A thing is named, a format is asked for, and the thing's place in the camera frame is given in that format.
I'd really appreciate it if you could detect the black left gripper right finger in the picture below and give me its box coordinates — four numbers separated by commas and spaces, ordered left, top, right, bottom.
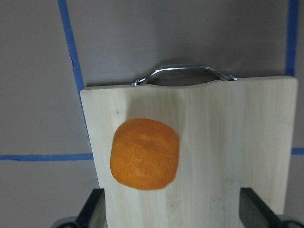
239, 188, 304, 228

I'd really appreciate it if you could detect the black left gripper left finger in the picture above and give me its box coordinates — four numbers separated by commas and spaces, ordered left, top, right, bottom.
52, 189, 105, 228

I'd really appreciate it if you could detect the orange fruit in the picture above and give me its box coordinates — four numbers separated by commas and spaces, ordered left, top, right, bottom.
110, 119, 180, 190

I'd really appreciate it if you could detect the wooden cutting board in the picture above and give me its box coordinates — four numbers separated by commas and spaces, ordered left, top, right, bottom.
80, 76, 297, 228

